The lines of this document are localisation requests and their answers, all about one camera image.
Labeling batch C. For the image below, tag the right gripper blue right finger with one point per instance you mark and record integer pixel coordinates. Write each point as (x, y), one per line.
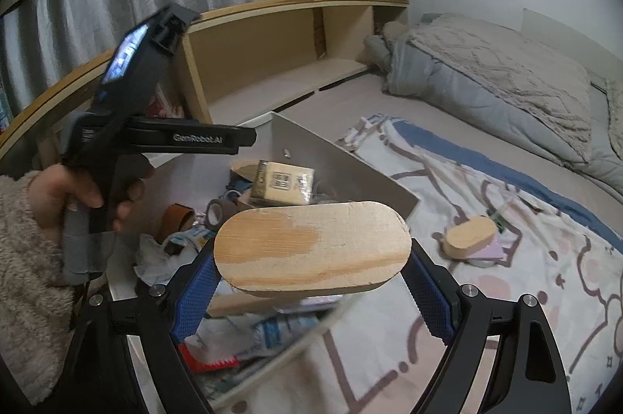
(433, 289)

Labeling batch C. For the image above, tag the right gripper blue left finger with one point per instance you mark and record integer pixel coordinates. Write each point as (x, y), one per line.
(191, 290)

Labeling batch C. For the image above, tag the oval wooden block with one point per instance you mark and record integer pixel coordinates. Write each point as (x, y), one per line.
(465, 239)
(323, 249)

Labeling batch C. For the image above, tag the purple paper envelope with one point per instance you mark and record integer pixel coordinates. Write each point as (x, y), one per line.
(493, 251)

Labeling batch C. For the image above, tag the green clothespin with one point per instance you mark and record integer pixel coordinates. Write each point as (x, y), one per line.
(499, 221)

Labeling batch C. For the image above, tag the yellow tissue pack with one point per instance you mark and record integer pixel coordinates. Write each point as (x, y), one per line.
(283, 184)

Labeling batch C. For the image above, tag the person's left hand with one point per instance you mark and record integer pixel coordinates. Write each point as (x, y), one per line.
(51, 190)

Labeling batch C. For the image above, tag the white shoe box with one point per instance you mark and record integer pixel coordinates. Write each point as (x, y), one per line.
(309, 376)

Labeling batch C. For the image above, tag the cartoon bear blanket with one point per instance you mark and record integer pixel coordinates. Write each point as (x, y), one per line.
(379, 355)

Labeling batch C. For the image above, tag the brown tape roll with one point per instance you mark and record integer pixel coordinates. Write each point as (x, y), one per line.
(218, 212)

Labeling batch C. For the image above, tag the wooden bedside shelf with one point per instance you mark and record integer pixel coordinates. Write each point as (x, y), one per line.
(234, 64)

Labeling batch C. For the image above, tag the fuzzy beige left sleeve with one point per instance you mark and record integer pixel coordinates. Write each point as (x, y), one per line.
(36, 307)

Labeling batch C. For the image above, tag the grey quilted duvet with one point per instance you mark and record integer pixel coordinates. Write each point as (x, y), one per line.
(517, 89)

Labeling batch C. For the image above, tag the white headboard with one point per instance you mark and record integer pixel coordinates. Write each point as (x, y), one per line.
(573, 44)

